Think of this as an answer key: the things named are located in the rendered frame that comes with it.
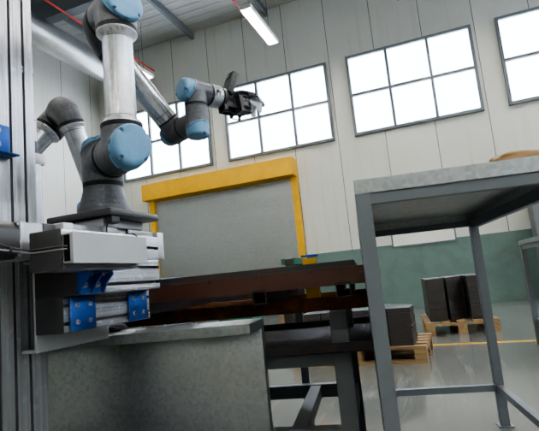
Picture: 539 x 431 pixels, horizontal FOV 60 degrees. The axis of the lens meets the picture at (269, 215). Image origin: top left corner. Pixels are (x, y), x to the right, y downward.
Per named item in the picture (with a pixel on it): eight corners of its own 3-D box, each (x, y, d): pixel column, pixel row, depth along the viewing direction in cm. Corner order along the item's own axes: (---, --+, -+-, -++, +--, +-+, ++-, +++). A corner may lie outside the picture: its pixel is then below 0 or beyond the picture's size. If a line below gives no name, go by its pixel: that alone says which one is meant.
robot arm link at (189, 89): (174, 105, 151) (173, 80, 152) (202, 111, 159) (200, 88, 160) (187, 97, 146) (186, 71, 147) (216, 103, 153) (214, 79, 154)
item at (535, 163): (358, 233, 254) (358, 226, 254) (475, 220, 243) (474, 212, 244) (354, 194, 127) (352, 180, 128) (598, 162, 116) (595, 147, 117)
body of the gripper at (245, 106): (241, 121, 169) (215, 115, 161) (237, 100, 171) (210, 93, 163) (255, 112, 164) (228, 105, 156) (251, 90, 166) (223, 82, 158)
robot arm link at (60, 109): (78, 85, 177) (122, 207, 178) (72, 96, 186) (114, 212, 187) (46, 89, 170) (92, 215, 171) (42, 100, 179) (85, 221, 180)
